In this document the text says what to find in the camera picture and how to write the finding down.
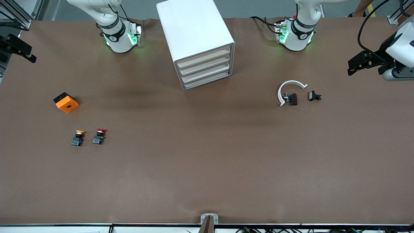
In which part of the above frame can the yellow push button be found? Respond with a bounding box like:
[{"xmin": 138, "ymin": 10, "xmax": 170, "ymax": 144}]
[{"xmin": 71, "ymin": 130, "xmax": 86, "ymax": 147}]

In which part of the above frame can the red push button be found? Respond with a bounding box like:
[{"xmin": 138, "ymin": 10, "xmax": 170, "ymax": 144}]
[{"xmin": 92, "ymin": 128, "xmax": 107, "ymax": 145}]

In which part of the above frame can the person's bare leg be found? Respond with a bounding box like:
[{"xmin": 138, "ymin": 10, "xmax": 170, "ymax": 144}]
[{"xmin": 345, "ymin": 0, "xmax": 373, "ymax": 17}]

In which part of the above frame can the orange and black box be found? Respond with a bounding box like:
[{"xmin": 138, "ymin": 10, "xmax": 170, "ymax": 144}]
[{"xmin": 53, "ymin": 92, "xmax": 80, "ymax": 114}]

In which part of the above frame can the aluminium frame profile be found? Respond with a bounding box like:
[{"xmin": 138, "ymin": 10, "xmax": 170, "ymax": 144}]
[
  {"xmin": 0, "ymin": 0, "xmax": 42, "ymax": 29},
  {"xmin": 387, "ymin": 0, "xmax": 414, "ymax": 26}
]

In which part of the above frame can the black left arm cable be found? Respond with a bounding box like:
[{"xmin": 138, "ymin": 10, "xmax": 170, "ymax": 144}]
[{"xmin": 357, "ymin": 0, "xmax": 414, "ymax": 56}]

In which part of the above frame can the white curved plastic ring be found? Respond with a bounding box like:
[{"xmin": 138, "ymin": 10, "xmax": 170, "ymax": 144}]
[{"xmin": 278, "ymin": 80, "xmax": 308, "ymax": 107}]

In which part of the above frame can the thin black base cable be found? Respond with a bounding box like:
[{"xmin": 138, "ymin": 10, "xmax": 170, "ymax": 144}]
[{"xmin": 107, "ymin": 3, "xmax": 144, "ymax": 33}]

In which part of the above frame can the white table edge rail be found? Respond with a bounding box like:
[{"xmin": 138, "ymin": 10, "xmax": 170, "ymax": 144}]
[{"xmin": 0, "ymin": 223, "xmax": 414, "ymax": 233}]

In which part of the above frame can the black cable bundle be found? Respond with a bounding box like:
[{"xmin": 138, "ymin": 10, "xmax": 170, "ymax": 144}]
[{"xmin": 236, "ymin": 227, "xmax": 414, "ymax": 233}]

